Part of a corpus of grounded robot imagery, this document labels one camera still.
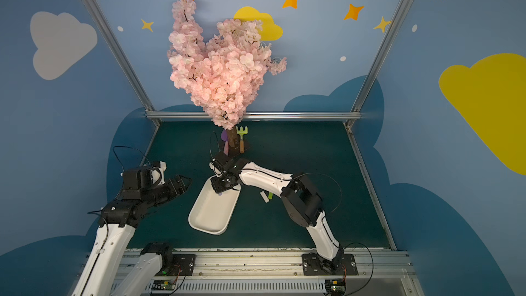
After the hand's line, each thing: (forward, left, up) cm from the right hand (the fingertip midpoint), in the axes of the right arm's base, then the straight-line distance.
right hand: (217, 185), depth 87 cm
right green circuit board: (-32, -48, -11) cm, 59 cm away
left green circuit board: (-36, +14, -9) cm, 39 cm away
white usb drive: (0, -20, -8) cm, 22 cm away
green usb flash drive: (+1, -23, -8) cm, 24 cm away
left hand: (-5, +9, +12) cm, 16 cm away
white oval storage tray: (-9, +3, -9) cm, 13 cm away
